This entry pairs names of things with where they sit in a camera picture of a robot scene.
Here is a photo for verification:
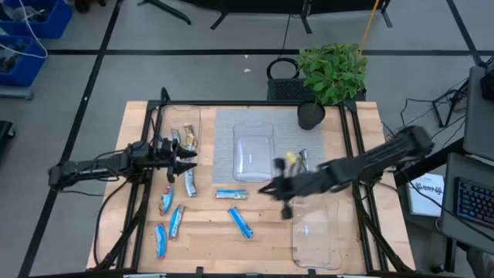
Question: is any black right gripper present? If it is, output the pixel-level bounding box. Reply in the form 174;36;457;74
257;158;337;222

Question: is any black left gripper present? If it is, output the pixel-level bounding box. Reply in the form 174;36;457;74
152;137;198;184

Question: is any orange granola bar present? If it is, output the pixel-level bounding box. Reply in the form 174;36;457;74
182;123;199;152

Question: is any blue green granola bar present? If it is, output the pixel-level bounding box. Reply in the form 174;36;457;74
214;188;249;201

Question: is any blue granola bar red end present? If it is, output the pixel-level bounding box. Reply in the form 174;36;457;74
158;184;174;217

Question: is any clear plastic bin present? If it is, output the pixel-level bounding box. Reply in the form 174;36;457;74
291;195;343;270
161;104;202;165
232;120;276;183

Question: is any grey woven table mat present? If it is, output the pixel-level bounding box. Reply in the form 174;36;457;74
211;109;329;185

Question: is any black plant pot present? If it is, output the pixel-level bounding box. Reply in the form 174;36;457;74
296;100;327;131

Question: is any black perforated box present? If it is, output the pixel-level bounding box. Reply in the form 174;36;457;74
266;76;366;102

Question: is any green leafy plant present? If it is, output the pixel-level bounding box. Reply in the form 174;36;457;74
296;42;368;106

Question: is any black tripod leg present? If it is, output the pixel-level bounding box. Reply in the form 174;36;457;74
137;0;192;26

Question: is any white paper sheet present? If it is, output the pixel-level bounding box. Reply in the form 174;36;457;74
407;172;445;217

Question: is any grey desk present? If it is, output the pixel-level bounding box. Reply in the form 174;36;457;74
439;152;494;256

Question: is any black partition panel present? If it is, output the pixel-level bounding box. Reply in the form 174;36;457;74
181;0;393;34

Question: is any black floor object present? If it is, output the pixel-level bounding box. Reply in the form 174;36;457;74
0;120;16;151

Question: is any black floor stand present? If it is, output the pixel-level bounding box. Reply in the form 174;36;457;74
431;79;470;128

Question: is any blue storage bin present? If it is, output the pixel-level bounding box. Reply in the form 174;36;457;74
0;0;73;39
0;35;48;88

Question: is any black keyboard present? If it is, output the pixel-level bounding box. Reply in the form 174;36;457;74
456;176;494;229

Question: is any grey monitor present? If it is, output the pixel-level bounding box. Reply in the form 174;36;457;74
462;65;494;161

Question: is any black aluminium table frame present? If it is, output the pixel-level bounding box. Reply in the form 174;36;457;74
92;87;416;278

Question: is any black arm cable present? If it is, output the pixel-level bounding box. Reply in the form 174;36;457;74
93;179;130;267

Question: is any black cable ring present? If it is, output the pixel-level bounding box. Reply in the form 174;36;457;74
266;57;301;80

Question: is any yellow strap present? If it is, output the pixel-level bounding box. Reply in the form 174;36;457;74
358;0;381;55

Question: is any white cable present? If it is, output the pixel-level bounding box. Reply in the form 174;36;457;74
0;0;49;59

